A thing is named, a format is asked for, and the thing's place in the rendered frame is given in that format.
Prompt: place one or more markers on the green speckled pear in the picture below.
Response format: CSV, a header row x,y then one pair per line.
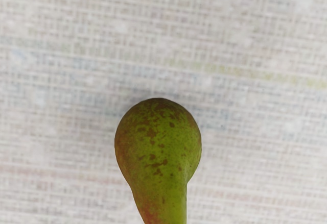
x,y
158,152

